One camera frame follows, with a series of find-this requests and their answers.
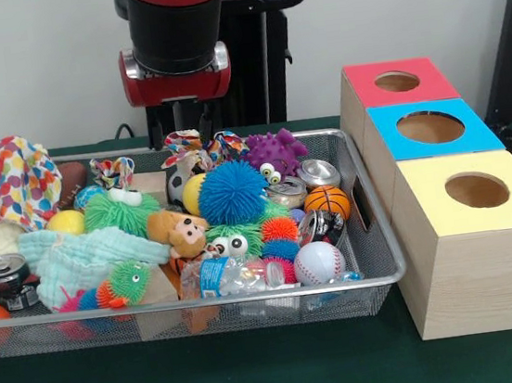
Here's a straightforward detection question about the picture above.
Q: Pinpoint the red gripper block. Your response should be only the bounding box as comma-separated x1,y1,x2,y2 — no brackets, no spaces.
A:
115,37,241,153

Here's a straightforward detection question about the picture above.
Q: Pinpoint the blue fuzzy ball toy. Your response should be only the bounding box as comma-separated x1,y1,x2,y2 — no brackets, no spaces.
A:
194,156,274,230

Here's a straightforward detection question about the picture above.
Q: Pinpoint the brown monkey plush toy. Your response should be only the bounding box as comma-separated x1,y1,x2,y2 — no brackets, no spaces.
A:
145,205,213,264

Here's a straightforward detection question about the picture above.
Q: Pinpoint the crushed clear plastic bottle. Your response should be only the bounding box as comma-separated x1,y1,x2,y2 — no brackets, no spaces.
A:
178,247,297,303

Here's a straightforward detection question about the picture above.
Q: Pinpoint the crushed red soda can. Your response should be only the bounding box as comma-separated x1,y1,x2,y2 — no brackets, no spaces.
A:
295,206,350,249

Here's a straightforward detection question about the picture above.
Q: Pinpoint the shallow clear mesh bin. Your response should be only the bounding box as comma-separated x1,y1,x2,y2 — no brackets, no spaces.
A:
0,115,413,360

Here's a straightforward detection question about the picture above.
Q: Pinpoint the wooden box with three holes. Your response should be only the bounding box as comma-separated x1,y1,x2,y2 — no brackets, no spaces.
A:
332,45,512,349

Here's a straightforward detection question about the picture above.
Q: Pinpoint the crushed silver can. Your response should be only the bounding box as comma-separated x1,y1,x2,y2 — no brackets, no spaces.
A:
296,155,343,191

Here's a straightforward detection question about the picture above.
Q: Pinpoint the mint green cloth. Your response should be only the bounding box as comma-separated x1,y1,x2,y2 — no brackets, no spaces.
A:
17,213,179,317

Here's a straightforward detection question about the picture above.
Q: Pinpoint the small toy basketball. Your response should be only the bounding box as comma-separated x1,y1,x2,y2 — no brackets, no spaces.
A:
301,183,352,224

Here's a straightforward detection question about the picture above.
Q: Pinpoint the colourful dotted cloth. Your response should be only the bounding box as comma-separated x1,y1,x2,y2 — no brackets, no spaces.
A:
0,130,70,236

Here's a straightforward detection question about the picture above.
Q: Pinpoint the white dimpled ball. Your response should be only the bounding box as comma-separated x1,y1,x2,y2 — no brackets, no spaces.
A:
290,238,349,288

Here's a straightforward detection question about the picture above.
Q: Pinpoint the black soda can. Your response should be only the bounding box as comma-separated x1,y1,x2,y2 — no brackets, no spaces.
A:
0,249,45,313

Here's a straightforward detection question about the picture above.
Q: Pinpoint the black cable loop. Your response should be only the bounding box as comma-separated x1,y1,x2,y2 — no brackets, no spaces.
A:
112,121,137,143

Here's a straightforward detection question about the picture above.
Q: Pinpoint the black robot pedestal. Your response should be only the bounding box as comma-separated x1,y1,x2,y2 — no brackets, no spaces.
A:
114,0,325,152

